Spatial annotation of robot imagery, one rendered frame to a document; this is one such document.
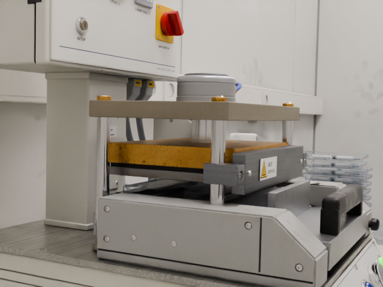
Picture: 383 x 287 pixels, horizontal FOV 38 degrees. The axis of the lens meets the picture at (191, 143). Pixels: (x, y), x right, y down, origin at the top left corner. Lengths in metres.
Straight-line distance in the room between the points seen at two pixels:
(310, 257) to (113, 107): 0.28
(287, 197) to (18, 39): 0.37
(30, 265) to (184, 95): 0.28
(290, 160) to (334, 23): 2.52
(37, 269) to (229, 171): 0.27
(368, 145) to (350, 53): 0.52
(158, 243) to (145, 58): 0.34
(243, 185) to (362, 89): 2.60
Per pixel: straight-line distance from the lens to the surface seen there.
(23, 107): 1.14
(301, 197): 0.73
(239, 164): 0.58
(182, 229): 0.58
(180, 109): 0.60
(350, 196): 0.67
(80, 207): 0.80
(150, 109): 0.62
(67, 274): 0.67
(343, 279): 0.64
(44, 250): 0.69
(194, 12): 1.78
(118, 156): 0.69
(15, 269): 0.72
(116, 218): 0.62
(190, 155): 0.64
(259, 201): 0.71
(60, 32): 0.69
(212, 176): 0.59
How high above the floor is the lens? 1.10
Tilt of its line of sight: 3 degrees down
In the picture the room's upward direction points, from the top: 1 degrees clockwise
